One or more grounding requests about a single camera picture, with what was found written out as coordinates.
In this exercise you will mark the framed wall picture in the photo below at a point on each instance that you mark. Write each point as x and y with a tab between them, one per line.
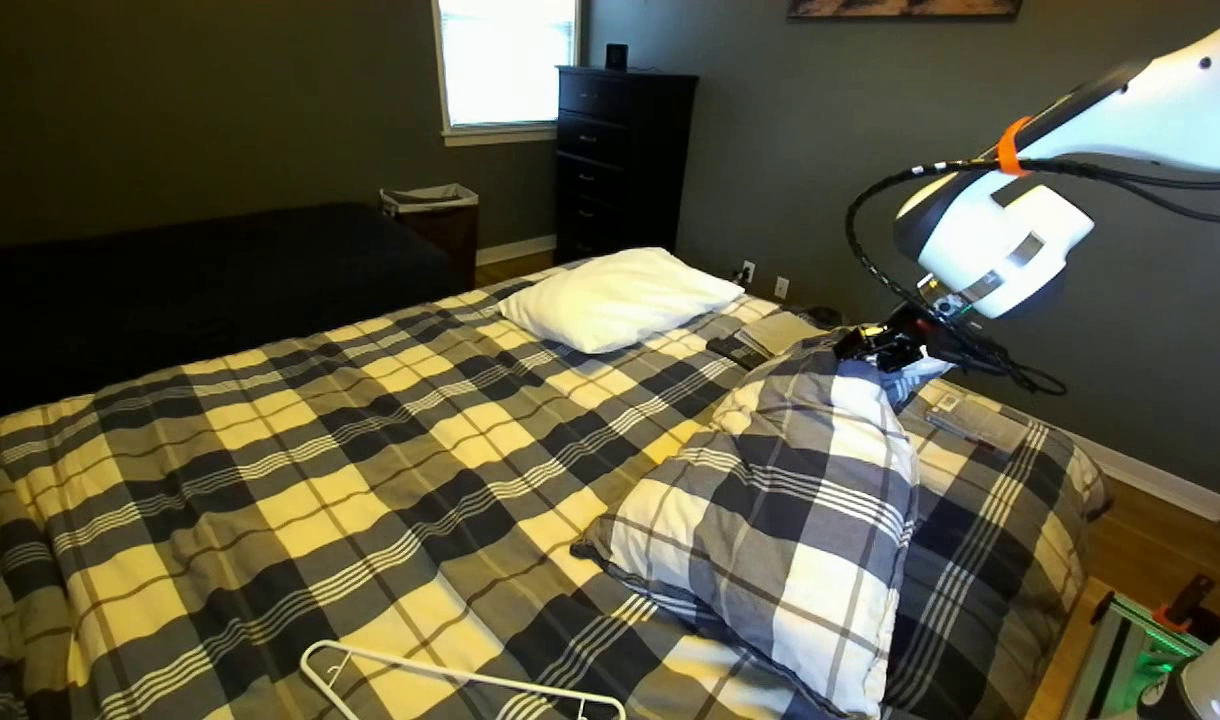
902	8

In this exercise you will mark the green metal stand frame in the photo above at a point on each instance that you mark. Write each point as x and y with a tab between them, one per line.
1140	661

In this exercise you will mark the black tall dresser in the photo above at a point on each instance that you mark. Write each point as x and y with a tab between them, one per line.
624	166

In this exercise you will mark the grey folded cloth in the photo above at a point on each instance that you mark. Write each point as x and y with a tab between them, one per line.
785	332

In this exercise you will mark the plaid yellow grey comforter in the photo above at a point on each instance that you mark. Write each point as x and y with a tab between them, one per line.
303	466

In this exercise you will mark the bright window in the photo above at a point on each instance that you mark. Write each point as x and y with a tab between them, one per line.
509	60

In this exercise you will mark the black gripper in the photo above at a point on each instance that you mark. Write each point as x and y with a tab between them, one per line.
926	341

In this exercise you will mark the dark nightstand with tray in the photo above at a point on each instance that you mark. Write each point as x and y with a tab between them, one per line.
434	225

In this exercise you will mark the small black dresser item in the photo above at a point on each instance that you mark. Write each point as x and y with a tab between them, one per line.
619	59

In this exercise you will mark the plaid blue white pillow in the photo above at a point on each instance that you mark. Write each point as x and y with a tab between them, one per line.
794	533

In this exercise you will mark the plain white pillow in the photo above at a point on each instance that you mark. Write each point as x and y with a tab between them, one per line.
622	303

